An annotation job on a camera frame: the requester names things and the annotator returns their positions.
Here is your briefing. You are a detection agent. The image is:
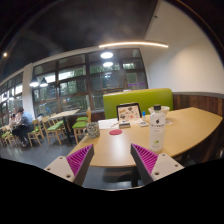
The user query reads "small black box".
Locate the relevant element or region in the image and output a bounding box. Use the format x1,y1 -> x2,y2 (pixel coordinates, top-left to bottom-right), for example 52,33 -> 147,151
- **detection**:
118,121 -> 132,130

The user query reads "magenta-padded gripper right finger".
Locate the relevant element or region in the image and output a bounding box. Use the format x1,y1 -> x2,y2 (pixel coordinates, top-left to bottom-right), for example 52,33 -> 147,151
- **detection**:
130,143 -> 185,186

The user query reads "green upholstered bench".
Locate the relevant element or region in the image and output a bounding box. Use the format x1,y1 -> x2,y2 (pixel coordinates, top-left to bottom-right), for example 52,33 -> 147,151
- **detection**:
102,87 -> 175,120

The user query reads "person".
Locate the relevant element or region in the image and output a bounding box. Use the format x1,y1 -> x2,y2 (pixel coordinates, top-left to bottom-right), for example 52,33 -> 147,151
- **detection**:
10,106 -> 36,147

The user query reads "patterned grey mug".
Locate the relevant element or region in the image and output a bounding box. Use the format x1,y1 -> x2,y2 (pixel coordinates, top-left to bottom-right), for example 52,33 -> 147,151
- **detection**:
85,121 -> 101,139

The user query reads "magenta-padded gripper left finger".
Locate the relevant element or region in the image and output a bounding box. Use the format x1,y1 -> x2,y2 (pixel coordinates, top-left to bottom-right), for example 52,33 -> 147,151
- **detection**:
43,143 -> 95,187

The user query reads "group of green-seated wooden chairs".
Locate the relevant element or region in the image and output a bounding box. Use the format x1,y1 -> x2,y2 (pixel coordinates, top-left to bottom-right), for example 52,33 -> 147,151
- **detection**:
0,107 -> 93,148

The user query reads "clear white-labelled drink bottle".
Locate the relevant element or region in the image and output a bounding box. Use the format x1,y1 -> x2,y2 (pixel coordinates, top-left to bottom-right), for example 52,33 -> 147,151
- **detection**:
148,104 -> 167,153

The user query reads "long curved ceiling light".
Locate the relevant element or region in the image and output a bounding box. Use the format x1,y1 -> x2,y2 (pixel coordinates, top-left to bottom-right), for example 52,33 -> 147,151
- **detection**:
98,40 -> 170,50

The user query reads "light wooden dining table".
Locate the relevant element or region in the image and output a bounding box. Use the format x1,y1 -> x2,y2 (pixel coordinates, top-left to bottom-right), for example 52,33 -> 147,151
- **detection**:
48,108 -> 81,145

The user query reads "group of round pendant lamps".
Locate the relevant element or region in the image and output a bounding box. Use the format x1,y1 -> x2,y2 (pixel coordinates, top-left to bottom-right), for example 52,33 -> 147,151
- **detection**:
29,49 -> 115,89

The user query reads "sticker-covered laptop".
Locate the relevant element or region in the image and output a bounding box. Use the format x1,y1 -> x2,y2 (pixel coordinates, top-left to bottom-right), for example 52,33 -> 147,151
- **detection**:
115,102 -> 143,123

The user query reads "flat round red coaster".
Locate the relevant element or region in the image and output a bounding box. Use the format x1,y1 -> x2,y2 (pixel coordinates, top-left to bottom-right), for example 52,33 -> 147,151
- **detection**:
108,129 -> 124,136

